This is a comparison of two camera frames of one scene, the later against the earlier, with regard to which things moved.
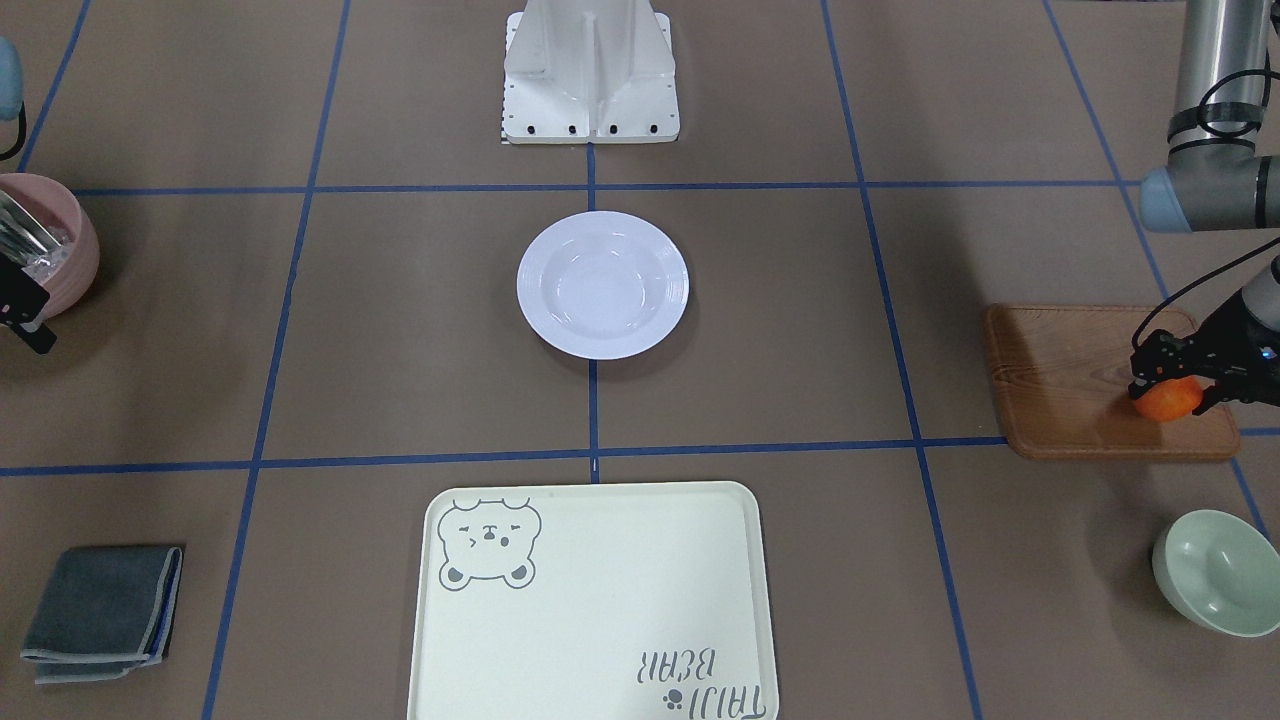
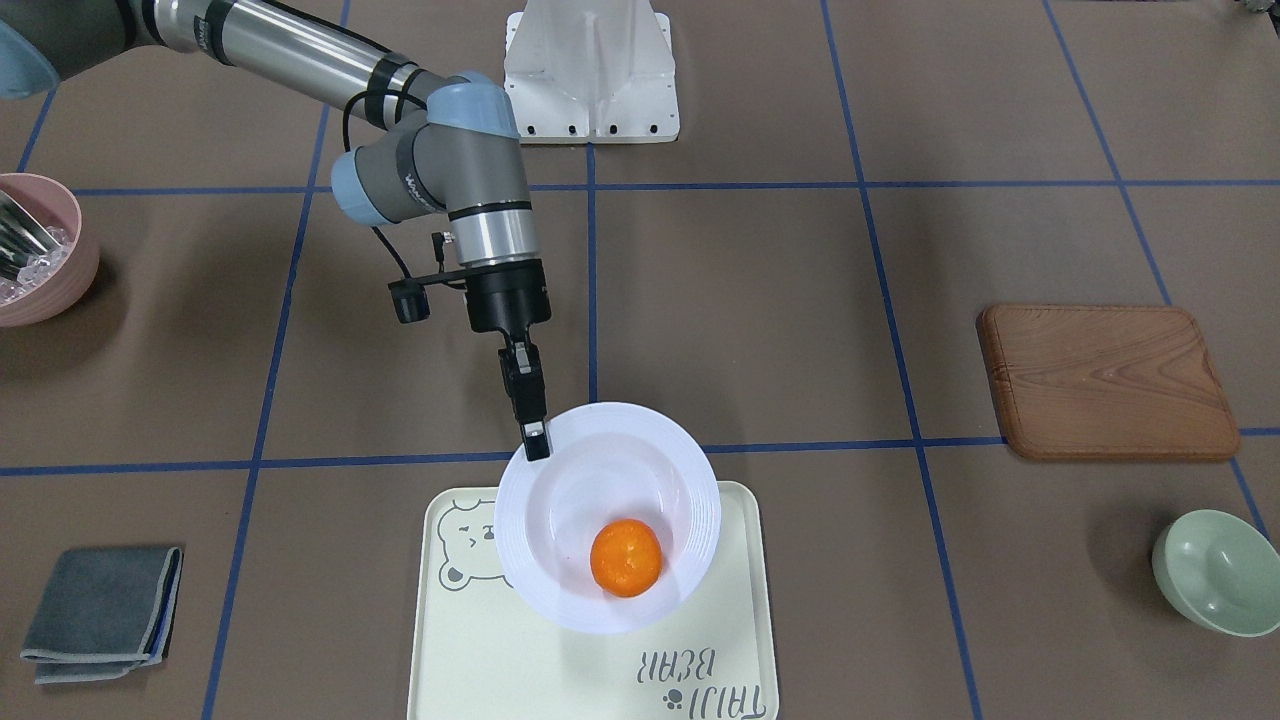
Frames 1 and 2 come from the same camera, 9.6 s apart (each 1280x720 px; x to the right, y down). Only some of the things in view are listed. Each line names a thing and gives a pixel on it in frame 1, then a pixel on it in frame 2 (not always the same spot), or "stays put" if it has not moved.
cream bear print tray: x=592 y=600 stays put
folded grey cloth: x=102 y=611 stays put
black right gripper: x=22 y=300 -> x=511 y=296
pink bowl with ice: x=68 y=274 stays put
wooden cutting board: x=1064 y=374 stays put
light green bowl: x=1220 y=572 stays put
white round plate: x=603 y=285 -> x=608 y=462
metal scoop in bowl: x=22 y=238 stays put
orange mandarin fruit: x=1171 y=399 -> x=626 y=557
